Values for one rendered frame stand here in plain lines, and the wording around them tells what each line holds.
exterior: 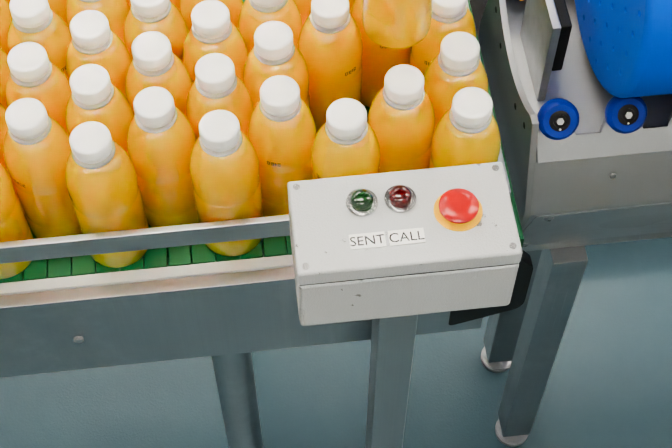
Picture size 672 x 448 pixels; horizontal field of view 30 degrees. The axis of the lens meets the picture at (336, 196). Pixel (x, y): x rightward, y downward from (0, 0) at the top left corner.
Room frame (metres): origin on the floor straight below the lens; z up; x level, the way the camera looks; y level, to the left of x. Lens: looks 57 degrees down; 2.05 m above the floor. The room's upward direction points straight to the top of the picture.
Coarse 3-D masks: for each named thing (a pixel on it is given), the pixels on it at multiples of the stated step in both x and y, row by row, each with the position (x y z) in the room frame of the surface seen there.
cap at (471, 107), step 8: (464, 88) 0.75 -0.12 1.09; (472, 88) 0.75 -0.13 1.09; (456, 96) 0.74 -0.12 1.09; (464, 96) 0.74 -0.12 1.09; (472, 96) 0.74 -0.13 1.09; (480, 96) 0.74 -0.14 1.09; (488, 96) 0.74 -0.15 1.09; (456, 104) 0.73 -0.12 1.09; (464, 104) 0.73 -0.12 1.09; (472, 104) 0.73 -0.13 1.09; (480, 104) 0.73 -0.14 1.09; (488, 104) 0.73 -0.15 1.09; (456, 112) 0.72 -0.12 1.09; (464, 112) 0.72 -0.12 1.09; (472, 112) 0.72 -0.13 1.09; (480, 112) 0.72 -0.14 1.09; (488, 112) 0.72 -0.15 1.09; (456, 120) 0.72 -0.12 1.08; (464, 120) 0.72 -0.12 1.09; (472, 120) 0.71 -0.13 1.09; (480, 120) 0.72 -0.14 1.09; (472, 128) 0.71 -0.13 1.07
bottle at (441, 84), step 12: (432, 60) 0.82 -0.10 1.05; (432, 72) 0.80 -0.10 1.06; (444, 72) 0.79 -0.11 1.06; (456, 72) 0.79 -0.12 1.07; (468, 72) 0.79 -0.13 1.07; (480, 72) 0.80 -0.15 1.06; (432, 84) 0.79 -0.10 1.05; (444, 84) 0.78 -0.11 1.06; (456, 84) 0.78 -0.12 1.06; (468, 84) 0.78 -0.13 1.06; (480, 84) 0.79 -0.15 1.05; (432, 96) 0.78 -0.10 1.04; (444, 96) 0.78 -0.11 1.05; (444, 108) 0.77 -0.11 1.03
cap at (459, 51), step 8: (456, 32) 0.82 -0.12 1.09; (464, 32) 0.82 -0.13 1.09; (448, 40) 0.81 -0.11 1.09; (456, 40) 0.81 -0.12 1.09; (464, 40) 0.81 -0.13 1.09; (472, 40) 0.81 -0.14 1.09; (440, 48) 0.80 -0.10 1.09; (448, 48) 0.80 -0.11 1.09; (456, 48) 0.80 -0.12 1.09; (464, 48) 0.80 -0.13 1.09; (472, 48) 0.80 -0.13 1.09; (440, 56) 0.80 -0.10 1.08; (448, 56) 0.79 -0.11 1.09; (456, 56) 0.79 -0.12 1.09; (464, 56) 0.79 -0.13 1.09; (472, 56) 0.79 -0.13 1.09; (448, 64) 0.79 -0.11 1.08; (456, 64) 0.78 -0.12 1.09; (464, 64) 0.78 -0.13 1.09; (472, 64) 0.79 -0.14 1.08
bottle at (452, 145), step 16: (448, 112) 0.74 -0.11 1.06; (448, 128) 0.72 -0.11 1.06; (464, 128) 0.72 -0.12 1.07; (480, 128) 0.72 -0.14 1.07; (496, 128) 0.73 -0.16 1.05; (432, 144) 0.73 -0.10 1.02; (448, 144) 0.71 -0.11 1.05; (464, 144) 0.71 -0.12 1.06; (480, 144) 0.71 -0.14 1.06; (496, 144) 0.72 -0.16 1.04; (432, 160) 0.72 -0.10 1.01; (448, 160) 0.71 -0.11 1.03; (464, 160) 0.70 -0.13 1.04; (480, 160) 0.70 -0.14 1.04; (496, 160) 0.72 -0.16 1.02
